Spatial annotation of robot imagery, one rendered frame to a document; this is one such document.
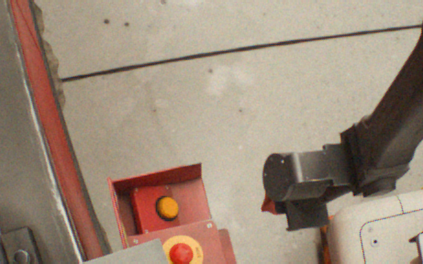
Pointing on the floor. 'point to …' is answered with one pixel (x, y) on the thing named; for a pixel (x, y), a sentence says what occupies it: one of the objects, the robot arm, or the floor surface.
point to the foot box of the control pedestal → (227, 247)
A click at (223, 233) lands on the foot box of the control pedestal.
